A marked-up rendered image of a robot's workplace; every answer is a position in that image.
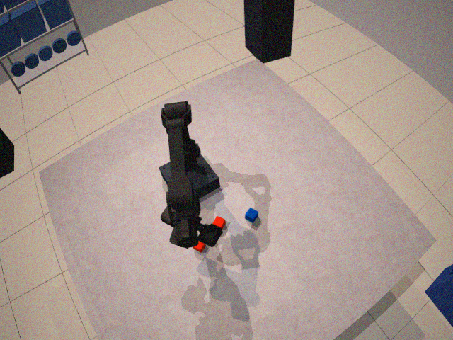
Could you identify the red cube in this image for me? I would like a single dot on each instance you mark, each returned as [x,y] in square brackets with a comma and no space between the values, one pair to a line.
[220,222]
[200,247]

